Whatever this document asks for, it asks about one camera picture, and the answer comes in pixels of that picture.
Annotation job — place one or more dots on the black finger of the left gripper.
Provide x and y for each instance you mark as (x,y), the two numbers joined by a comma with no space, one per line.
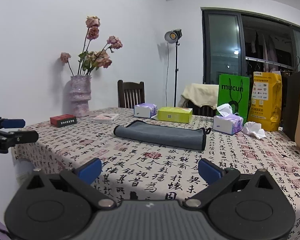
(25,137)

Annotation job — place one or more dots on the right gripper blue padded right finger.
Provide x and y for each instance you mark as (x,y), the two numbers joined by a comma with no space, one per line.
(209,171)

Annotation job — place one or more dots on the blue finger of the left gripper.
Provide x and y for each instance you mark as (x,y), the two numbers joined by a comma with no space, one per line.
(13,123)

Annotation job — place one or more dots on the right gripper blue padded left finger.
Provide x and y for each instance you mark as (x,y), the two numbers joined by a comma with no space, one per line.
(90,171)

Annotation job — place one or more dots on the grey microfibre towel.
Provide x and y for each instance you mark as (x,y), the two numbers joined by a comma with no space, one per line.
(193,139)

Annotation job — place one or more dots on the calligraphy print tablecloth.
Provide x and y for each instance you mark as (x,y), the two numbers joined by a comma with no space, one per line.
(150,171)

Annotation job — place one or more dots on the red and black box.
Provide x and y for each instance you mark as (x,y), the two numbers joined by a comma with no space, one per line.
(63,120)

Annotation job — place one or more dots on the purple tissue pack near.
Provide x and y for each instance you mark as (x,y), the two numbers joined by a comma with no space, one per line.
(226,121)

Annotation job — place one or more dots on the purple tissue pack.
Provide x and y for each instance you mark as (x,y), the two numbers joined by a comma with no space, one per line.
(226,121)
(145,110)

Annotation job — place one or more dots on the white flat box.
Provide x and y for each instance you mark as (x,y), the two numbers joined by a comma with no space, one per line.
(107,118)

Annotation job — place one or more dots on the crumpled white tissue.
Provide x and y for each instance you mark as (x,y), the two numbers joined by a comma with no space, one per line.
(254,129)

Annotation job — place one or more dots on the dark chair under cloth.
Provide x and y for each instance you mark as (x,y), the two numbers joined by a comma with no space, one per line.
(201,111)

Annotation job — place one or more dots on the lime green tissue box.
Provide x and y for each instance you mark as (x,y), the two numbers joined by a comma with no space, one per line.
(174,114)

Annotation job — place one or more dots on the pink speckled ceramic vase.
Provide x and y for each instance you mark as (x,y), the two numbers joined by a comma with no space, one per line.
(80,94)

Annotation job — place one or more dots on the cream cloth on chair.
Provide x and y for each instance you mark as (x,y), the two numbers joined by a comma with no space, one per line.
(200,95)

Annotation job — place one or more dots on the purple tissue pack far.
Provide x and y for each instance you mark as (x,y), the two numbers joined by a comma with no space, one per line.
(145,110)

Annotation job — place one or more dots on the yellow paper delivery bag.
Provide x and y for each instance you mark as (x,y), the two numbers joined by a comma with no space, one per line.
(266,100)

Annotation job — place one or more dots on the green mucun paper bag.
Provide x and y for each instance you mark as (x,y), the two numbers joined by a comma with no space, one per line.
(234,90)

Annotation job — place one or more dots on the dark wooden chair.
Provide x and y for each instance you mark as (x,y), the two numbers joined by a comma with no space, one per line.
(130,94)

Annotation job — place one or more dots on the black paper bag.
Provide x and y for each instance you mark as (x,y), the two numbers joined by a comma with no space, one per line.
(291,111)

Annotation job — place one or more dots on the dark framed sliding window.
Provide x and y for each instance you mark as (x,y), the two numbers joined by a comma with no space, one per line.
(239,43)

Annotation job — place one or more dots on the studio light on stand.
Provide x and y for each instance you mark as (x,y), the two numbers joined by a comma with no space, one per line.
(173,37)

